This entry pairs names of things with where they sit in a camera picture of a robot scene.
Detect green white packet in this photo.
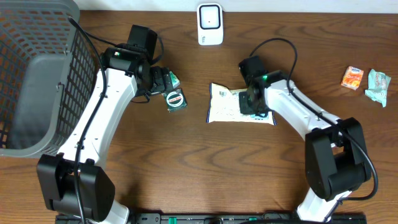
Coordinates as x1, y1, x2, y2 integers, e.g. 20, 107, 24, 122
169, 71, 180, 89

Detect dark green round-label packet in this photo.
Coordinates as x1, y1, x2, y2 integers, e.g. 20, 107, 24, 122
162, 88, 187, 112

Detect large yellow snack bag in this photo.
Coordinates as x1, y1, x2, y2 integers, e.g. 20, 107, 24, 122
206, 83, 277, 125

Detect orange small packet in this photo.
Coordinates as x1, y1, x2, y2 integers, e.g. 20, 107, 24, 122
340, 66, 364, 90

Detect light blue small packet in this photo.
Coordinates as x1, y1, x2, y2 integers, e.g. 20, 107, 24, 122
364, 69, 391, 108

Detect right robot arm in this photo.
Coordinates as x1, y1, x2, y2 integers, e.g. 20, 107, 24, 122
239, 56, 371, 222

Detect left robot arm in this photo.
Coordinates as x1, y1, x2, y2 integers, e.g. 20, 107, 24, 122
37, 25, 174, 223

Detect white barcode scanner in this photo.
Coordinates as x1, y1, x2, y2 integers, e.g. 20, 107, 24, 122
197, 3, 224, 45

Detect grey plastic mesh basket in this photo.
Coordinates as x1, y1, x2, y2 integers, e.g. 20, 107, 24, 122
1, 0, 98, 157

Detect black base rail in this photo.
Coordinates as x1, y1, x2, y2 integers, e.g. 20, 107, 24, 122
55, 212, 368, 224

